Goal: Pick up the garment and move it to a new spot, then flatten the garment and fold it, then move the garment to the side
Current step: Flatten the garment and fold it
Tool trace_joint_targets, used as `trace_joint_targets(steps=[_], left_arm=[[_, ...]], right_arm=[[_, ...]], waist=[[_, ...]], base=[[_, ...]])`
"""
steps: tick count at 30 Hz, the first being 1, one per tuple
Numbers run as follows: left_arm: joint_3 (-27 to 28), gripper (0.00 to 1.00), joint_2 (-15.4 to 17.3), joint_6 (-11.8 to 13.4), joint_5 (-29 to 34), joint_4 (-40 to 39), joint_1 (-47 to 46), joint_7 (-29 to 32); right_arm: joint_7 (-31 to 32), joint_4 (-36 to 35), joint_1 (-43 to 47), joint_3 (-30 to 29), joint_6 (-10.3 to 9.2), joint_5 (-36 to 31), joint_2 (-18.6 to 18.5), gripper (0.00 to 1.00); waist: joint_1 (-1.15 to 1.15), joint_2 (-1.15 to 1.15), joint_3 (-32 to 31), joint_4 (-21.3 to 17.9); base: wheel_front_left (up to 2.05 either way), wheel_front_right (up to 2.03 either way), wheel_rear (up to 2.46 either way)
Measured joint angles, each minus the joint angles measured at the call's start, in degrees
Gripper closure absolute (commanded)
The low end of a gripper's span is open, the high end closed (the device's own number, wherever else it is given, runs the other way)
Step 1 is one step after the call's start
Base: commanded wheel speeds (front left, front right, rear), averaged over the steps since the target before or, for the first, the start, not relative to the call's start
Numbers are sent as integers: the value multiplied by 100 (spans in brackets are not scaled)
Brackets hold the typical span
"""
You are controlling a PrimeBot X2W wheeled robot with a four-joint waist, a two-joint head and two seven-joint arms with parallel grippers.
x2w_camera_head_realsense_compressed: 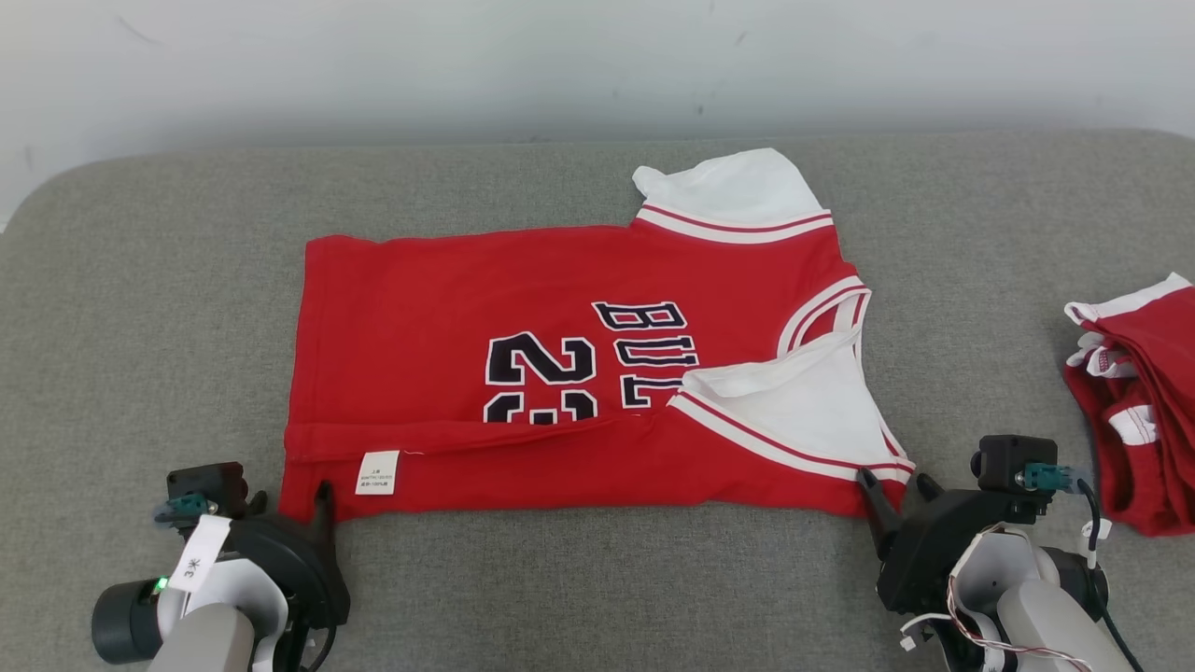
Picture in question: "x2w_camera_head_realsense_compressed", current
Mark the white paper tag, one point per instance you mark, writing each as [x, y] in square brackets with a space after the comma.
[196, 555]

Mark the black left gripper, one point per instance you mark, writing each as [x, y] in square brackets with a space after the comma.
[299, 579]

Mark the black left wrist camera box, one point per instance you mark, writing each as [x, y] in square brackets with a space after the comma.
[210, 483]

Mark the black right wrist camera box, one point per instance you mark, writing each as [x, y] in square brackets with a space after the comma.
[1004, 462]

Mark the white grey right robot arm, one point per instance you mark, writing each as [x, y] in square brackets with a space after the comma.
[1036, 625]

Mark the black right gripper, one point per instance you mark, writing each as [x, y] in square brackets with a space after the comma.
[934, 551]

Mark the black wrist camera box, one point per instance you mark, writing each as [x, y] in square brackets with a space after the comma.
[1004, 462]
[210, 483]

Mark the red basketball jersey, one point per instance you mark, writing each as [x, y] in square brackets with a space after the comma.
[420, 327]

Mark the red shorts with white trim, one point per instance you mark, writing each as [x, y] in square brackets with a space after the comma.
[1158, 373]

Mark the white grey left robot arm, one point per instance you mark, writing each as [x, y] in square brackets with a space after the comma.
[205, 644]

